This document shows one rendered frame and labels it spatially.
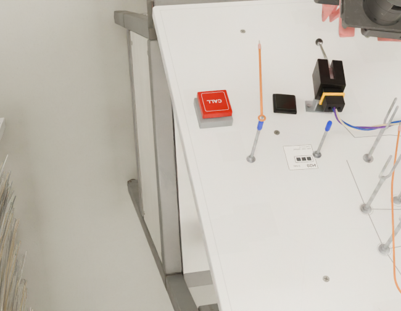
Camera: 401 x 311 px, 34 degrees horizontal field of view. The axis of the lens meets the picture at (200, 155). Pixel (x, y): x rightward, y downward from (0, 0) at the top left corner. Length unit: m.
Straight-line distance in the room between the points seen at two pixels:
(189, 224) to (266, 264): 0.52
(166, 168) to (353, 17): 0.67
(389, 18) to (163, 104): 0.65
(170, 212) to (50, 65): 0.87
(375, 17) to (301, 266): 0.37
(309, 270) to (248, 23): 0.52
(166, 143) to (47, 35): 0.86
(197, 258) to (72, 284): 0.94
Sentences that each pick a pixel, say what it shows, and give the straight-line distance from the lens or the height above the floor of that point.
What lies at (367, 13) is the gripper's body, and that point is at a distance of 0.86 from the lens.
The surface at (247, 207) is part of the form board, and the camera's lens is 1.01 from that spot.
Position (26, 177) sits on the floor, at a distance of 2.22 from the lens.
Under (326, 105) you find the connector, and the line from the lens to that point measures 1.06.
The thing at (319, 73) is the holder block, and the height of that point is 1.15.
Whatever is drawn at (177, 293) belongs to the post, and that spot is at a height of 0.90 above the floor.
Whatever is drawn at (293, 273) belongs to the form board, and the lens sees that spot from 0.96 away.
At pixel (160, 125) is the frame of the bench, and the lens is 1.38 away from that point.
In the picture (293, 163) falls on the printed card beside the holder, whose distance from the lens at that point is 1.07.
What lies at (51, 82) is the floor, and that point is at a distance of 2.16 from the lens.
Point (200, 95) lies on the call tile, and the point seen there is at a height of 1.10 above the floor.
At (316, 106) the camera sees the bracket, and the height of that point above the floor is 1.10.
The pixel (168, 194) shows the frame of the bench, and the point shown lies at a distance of 1.42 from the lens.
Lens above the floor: 2.14
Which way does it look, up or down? 72 degrees down
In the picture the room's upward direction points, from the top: 138 degrees clockwise
